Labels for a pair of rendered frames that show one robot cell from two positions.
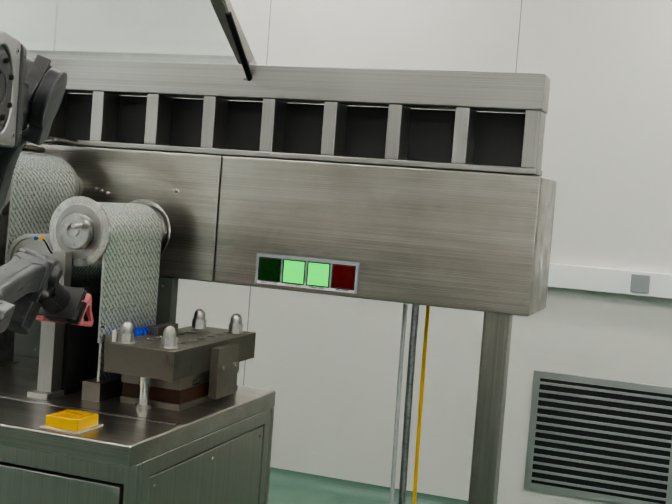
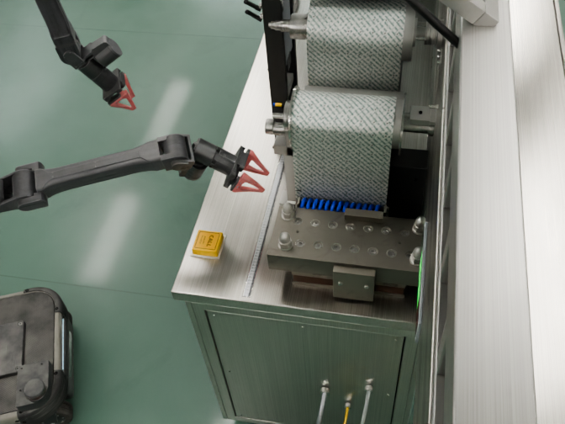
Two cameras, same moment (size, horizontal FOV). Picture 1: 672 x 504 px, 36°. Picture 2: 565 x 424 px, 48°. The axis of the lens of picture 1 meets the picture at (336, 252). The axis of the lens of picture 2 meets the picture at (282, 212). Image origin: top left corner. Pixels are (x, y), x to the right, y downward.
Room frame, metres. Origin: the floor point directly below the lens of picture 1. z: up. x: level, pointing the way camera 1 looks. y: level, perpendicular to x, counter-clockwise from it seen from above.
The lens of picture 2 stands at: (2.04, -0.64, 2.27)
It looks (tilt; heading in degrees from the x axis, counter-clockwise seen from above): 49 degrees down; 86
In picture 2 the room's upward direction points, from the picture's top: 6 degrees counter-clockwise
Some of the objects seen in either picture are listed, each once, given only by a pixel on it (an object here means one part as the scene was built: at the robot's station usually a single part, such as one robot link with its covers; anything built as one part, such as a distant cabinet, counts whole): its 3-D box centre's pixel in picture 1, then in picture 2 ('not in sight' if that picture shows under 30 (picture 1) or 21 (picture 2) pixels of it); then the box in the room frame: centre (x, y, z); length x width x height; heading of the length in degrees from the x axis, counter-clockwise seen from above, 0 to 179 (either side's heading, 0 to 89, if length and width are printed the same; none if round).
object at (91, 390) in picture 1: (126, 381); not in sight; (2.29, 0.44, 0.92); 0.28 x 0.04 x 0.04; 161
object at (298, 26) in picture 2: not in sight; (303, 26); (2.25, 0.78, 1.34); 0.06 x 0.06 x 0.06; 71
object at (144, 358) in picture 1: (185, 350); (352, 245); (2.28, 0.32, 1.00); 0.40 x 0.16 x 0.06; 161
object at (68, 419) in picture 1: (72, 420); (208, 243); (1.91, 0.47, 0.91); 0.07 x 0.07 x 0.02; 71
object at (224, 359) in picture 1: (224, 370); (353, 284); (2.26, 0.22, 0.97); 0.10 x 0.03 x 0.11; 161
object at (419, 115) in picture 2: not in sight; (423, 114); (2.47, 0.44, 1.28); 0.06 x 0.05 x 0.02; 161
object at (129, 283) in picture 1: (130, 295); (340, 177); (2.28, 0.44, 1.11); 0.23 x 0.01 x 0.18; 161
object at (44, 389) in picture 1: (49, 324); (287, 162); (2.16, 0.59, 1.05); 0.06 x 0.05 x 0.31; 161
